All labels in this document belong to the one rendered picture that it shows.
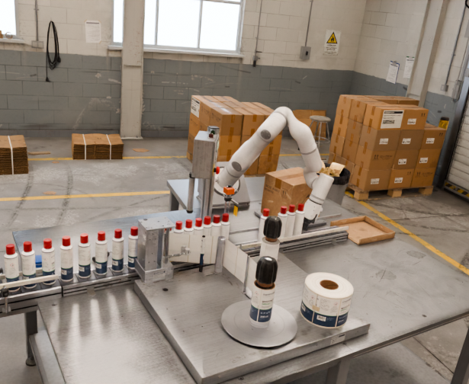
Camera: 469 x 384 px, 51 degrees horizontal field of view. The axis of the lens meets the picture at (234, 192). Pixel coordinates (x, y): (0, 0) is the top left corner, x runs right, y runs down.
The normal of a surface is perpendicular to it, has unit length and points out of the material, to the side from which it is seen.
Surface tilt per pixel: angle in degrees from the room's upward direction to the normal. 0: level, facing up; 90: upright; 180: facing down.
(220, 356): 0
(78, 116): 90
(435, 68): 90
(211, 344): 0
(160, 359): 0
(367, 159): 90
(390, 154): 87
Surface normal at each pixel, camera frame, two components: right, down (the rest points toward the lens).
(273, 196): -0.77, 0.15
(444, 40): -0.92, 0.04
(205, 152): -0.07, 0.35
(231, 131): 0.40, 0.37
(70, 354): 0.10, -0.93
